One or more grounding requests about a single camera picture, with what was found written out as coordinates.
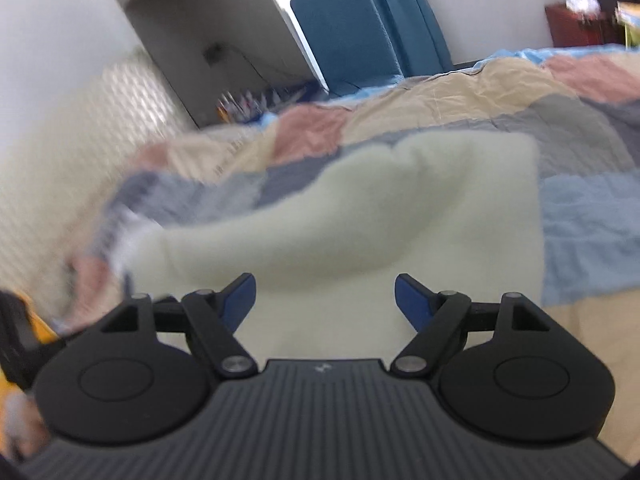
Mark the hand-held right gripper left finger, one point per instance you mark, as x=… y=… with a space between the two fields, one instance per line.
x=241 y=297

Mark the cream quilted headboard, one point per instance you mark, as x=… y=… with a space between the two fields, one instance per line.
x=65 y=160

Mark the white plastic bag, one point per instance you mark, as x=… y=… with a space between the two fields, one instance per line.
x=582 y=4

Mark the stack of books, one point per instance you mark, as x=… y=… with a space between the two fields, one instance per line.
x=629 y=22

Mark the pastel patchwork quilt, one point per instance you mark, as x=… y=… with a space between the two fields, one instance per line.
x=590 y=160

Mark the dark red cabinet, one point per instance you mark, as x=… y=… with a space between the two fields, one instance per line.
x=575 y=27

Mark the person's left hand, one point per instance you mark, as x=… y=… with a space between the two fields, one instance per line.
x=22 y=425

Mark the cream sweater with blue stripes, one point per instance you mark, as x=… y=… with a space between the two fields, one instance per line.
x=380 y=220

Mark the black wall socket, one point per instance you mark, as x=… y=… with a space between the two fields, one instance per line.
x=214 y=55

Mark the blue curtain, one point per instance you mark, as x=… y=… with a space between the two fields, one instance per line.
x=405 y=10

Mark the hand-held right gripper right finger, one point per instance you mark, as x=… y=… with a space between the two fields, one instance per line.
x=409 y=297

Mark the group of small cosmetic bottles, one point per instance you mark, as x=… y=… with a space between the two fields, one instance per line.
x=260 y=102

